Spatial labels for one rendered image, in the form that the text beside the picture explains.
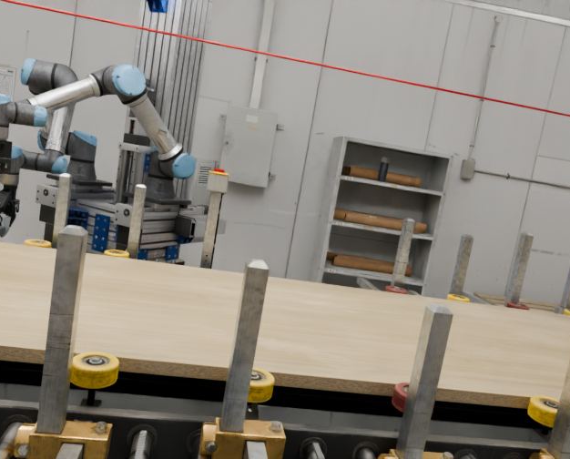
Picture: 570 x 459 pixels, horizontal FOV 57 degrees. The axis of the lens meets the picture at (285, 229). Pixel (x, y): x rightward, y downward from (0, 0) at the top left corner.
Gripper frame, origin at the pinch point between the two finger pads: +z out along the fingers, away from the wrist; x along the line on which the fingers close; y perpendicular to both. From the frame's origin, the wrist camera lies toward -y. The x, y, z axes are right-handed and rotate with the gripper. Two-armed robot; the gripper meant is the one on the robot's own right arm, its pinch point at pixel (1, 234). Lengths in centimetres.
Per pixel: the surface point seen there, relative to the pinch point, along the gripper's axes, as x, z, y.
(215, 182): -79, -36, -34
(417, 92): -244, -118, 218
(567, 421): -144, -12, -142
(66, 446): -59, -2, -144
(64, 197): -30, -23, -33
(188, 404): -78, 2, -120
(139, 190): -54, -29, -33
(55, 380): -56, -11, -142
